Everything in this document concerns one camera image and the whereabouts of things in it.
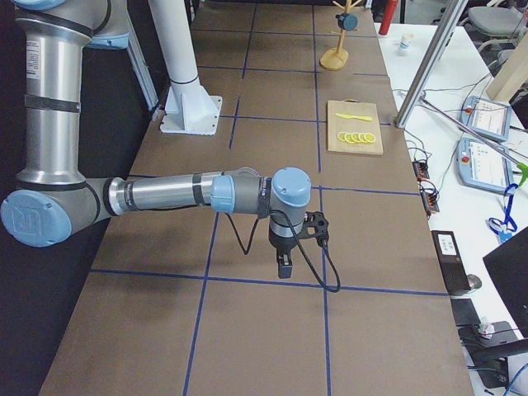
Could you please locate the orange black connector strip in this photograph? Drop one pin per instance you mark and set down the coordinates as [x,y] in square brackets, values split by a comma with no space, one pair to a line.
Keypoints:
[428,191]

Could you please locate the wooden plank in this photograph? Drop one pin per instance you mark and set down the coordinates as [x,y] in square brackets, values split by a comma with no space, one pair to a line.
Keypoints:
[513,72]

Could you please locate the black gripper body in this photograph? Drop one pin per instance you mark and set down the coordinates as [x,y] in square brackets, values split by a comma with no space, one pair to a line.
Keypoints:
[280,243]

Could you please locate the yellow plastic knife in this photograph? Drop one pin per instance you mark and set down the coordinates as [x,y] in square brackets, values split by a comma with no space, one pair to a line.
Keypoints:
[354,117]

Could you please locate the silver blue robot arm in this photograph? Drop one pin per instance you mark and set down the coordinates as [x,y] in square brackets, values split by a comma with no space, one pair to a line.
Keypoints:
[115,141]

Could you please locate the teach pendant near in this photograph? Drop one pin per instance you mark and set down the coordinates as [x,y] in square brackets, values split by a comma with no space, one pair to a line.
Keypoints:
[481,167]

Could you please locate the aluminium frame post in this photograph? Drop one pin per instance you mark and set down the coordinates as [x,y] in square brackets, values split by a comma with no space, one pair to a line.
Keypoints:
[438,42]

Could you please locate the white paper cup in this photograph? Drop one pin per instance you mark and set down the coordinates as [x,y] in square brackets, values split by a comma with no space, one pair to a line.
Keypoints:
[404,43]

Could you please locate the red cylinder bottle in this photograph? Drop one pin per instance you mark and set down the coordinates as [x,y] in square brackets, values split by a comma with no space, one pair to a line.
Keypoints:
[390,8]

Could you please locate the black power adapter box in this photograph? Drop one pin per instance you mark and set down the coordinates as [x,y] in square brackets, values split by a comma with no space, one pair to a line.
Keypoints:
[451,265]

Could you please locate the wooden cup storage rack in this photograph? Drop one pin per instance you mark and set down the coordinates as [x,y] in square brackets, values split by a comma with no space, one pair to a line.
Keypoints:
[335,58]

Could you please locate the teach pendant far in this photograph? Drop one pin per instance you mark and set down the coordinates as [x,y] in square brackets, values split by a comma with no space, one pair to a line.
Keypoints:
[490,119]

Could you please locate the dark teal mug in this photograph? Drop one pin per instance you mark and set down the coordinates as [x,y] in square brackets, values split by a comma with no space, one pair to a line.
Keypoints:
[347,21]

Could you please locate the grey office chair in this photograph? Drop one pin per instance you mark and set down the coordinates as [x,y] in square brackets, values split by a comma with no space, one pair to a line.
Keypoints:
[501,25]

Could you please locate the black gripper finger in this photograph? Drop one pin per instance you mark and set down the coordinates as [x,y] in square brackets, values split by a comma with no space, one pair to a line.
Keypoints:
[284,265]

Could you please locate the metal stand with green clip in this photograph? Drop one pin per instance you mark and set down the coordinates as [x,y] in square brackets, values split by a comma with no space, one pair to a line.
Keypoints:
[499,149]

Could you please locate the black laptop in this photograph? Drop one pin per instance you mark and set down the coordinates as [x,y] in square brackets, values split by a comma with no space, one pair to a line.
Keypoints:
[507,268]

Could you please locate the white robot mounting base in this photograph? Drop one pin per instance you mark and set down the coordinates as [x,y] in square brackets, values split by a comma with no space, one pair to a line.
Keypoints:
[189,109]

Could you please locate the black computer mouse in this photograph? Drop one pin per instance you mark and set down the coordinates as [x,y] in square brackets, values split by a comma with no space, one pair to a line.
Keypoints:
[474,282]

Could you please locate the bamboo cutting board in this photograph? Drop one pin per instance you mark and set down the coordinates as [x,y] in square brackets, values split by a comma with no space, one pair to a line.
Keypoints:
[335,125]

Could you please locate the teach pendant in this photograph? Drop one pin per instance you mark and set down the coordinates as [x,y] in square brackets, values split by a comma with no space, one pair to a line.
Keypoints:
[490,119]
[481,167]

